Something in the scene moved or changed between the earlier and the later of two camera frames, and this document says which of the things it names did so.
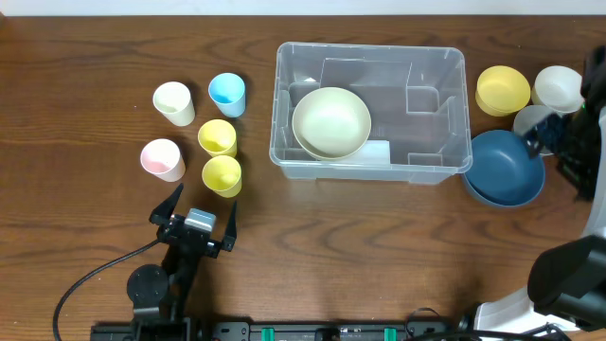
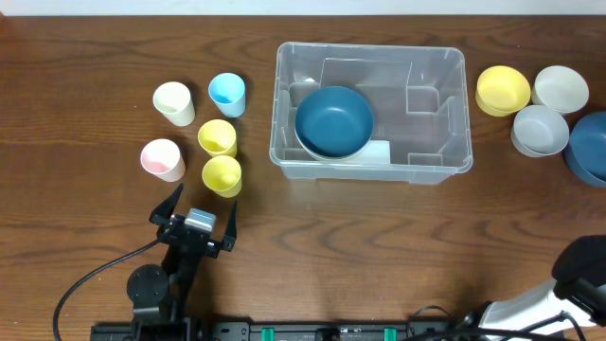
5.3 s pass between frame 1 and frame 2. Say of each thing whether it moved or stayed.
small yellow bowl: stayed
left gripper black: stayed
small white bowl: stayed
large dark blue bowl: moved
